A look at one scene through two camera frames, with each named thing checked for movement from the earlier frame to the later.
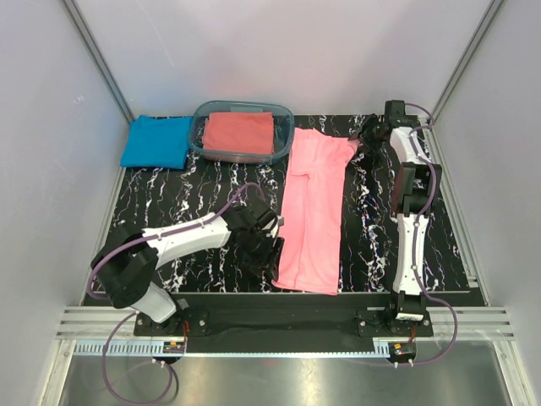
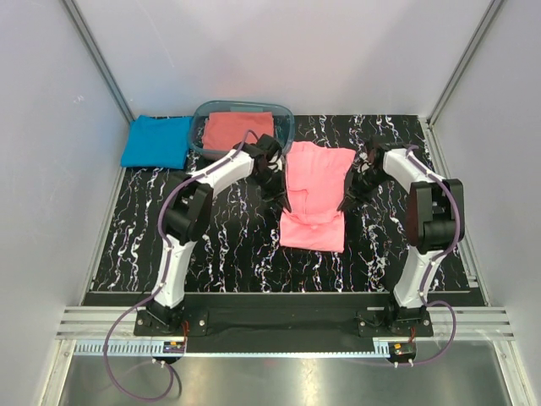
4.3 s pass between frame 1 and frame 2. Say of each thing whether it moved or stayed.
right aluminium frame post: stayed
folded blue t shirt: stayed
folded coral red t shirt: stayed
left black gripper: moved
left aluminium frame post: stayed
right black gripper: moved
